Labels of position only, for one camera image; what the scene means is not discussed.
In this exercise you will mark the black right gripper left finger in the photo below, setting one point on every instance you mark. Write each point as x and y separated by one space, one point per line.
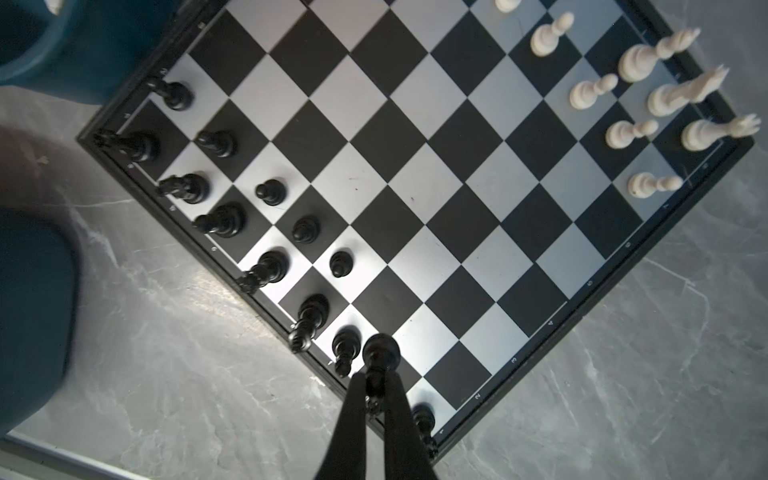
346 455

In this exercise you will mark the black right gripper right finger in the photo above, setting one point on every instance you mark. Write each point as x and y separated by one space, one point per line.
405 454

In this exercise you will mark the black and silver chessboard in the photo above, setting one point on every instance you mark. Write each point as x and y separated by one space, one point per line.
485 215

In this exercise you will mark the black piece on board ten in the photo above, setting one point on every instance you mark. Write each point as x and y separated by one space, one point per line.
312 315

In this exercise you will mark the black piece on board nine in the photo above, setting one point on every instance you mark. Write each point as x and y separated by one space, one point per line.
341 264

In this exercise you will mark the black piece on board eight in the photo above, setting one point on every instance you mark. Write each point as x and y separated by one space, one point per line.
271 267

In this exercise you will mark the black piece on board seven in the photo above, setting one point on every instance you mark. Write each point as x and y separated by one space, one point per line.
306 230

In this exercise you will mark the black piece on board six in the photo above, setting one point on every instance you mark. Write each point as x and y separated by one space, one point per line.
225 221

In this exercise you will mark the black piece on board three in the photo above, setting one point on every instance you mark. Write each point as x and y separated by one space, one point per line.
272 192

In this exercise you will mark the black piece on board two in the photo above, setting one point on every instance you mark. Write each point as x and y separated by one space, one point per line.
221 144

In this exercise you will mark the teal tray with black pieces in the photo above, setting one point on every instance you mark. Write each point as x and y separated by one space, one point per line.
39 290

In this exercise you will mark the black piece on board four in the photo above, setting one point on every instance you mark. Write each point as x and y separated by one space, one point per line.
137 146

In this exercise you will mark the black piece on board one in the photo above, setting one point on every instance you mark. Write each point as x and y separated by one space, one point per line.
175 95

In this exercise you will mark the white bishop on board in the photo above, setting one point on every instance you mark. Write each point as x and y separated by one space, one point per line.
638 62

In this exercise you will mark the teal tray with white pieces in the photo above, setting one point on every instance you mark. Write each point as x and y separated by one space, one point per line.
86 52

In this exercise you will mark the white pawn eight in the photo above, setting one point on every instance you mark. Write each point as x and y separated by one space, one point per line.
644 185

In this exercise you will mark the white pawn seven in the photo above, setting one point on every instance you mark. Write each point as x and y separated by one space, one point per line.
622 133

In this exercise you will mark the white pawn six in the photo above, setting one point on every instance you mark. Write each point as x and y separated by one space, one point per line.
585 94

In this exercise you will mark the white rook far right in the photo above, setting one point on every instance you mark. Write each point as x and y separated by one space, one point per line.
701 134

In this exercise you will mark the white pawn five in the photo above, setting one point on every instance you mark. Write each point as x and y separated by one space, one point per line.
546 37

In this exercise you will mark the white pawn four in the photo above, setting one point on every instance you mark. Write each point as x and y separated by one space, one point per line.
507 6

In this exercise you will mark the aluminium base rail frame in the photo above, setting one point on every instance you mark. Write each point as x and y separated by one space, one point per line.
21 459

